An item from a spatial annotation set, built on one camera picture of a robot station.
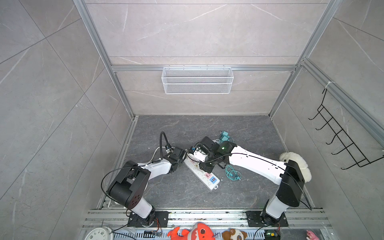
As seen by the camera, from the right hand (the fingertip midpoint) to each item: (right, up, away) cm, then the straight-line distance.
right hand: (202, 163), depth 80 cm
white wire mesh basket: (-1, +53, +21) cm, 57 cm away
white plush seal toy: (+49, -2, -10) cm, 50 cm away
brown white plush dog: (+14, -30, -13) cm, 35 cm away
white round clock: (-45, -28, -14) cm, 55 cm away
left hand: (-15, 0, +14) cm, 21 cm away
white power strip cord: (-31, +3, +18) cm, 36 cm away
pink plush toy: (+50, -30, -13) cm, 59 cm away
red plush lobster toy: (-2, -26, -16) cm, 30 cm away
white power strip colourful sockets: (+4, -10, +4) cm, 12 cm away
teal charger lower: (+17, +12, +24) cm, 32 cm away
